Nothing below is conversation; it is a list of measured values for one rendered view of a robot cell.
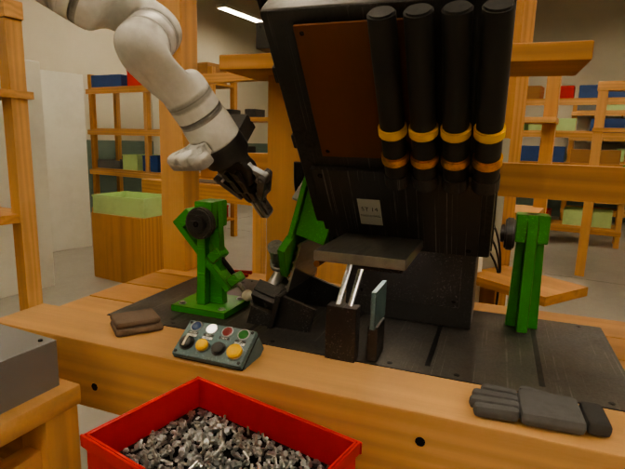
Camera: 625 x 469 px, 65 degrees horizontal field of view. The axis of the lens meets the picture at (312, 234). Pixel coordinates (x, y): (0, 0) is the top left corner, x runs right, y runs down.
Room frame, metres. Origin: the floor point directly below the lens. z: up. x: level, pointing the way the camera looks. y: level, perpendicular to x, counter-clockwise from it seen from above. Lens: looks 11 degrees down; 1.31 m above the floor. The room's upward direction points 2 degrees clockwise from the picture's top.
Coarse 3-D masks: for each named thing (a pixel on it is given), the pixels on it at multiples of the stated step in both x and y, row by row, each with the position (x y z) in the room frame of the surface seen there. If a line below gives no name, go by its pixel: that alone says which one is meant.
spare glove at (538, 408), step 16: (480, 400) 0.72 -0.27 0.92; (496, 400) 0.71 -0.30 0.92; (512, 400) 0.72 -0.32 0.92; (528, 400) 0.71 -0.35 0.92; (544, 400) 0.71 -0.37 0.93; (560, 400) 0.71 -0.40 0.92; (576, 400) 0.72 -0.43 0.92; (480, 416) 0.69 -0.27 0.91; (496, 416) 0.69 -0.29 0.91; (512, 416) 0.68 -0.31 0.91; (528, 416) 0.68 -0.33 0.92; (544, 416) 0.67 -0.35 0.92; (560, 416) 0.67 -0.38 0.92; (576, 416) 0.67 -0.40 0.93; (592, 416) 0.67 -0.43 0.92; (576, 432) 0.66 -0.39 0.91; (592, 432) 0.65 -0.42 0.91; (608, 432) 0.65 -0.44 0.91
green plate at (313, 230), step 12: (300, 192) 1.03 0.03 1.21; (300, 204) 1.03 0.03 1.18; (300, 216) 1.04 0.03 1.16; (312, 216) 1.03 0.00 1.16; (300, 228) 1.04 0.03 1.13; (312, 228) 1.03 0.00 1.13; (324, 228) 1.03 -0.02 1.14; (300, 240) 1.10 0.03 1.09; (312, 240) 1.03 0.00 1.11; (324, 240) 1.03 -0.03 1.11
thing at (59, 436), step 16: (64, 416) 0.83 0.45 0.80; (32, 432) 0.81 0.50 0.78; (48, 432) 0.80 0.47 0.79; (64, 432) 0.83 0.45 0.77; (0, 448) 0.87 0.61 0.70; (16, 448) 0.86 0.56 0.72; (32, 448) 0.81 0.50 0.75; (48, 448) 0.80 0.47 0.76; (64, 448) 0.83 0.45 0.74; (0, 464) 0.76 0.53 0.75; (16, 464) 0.76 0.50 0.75; (32, 464) 0.78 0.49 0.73; (48, 464) 0.80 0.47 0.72; (64, 464) 0.83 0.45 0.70; (80, 464) 0.86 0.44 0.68
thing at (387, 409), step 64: (0, 320) 1.05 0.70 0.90; (64, 320) 1.06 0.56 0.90; (128, 384) 0.91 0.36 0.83; (256, 384) 0.81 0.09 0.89; (320, 384) 0.79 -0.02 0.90; (384, 384) 0.80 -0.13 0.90; (448, 384) 0.80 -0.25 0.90; (384, 448) 0.73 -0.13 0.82; (448, 448) 0.69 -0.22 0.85; (512, 448) 0.66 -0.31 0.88; (576, 448) 0.63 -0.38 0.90
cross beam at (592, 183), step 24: (264, 168) 1.58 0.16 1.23; (504, 168) 1.33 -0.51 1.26; (528, 168) 1.31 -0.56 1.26; (552, 168) 1.29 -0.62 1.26; (576, 168) 1.27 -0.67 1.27; (600, 168) 1.25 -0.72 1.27; (624, 168) 1.23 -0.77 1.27; (504, 192) 1.32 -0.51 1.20; (528, 192) 1.30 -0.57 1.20; (552, 192) 1.28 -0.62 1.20; (576, 192) 1.26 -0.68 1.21; (600, 192) 1.25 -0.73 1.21; (624, 192) 1.23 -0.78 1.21
